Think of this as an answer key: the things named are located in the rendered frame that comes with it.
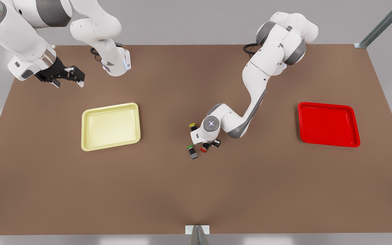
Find yellow tray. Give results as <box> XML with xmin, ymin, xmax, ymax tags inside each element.
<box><xmin>81</xmin><ymin>102</ymin><xmax>141</xmax><ymax>151</ymax></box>

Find silver frame post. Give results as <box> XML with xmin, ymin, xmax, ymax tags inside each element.
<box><xmin>353</xmin><ymin>0</ymin><xmax>392</xmax><ymax>49</ymax></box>
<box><xmin>185</xmin><ymin>225</ymin><xmax>210</xmax><ymax>245</ymax></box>

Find red tray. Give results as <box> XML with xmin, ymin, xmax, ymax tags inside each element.
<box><xmin>297</xmin><ymin>102</ymin><xmax>361</xmax><ymax>148</ymax></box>

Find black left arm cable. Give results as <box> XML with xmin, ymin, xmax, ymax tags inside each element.
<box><xmin>243</xmin><ymin>43</ymin><xmax>259</xmax><ymax>56</ymax></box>

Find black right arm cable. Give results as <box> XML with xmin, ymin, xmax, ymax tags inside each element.
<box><xmin>90</xmin><ymin>43</ymin><xmax>125</xmax><ymax>62</ymax></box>

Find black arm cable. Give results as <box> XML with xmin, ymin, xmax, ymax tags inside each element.
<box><xmin>243</xmin><ymin>43</ymin><xmax>259</xmax><ymax>56</ymax></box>
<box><xmin>90</xmin><ymin>43</ymin><xmax>125</xmax><ymax>62</ymax></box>

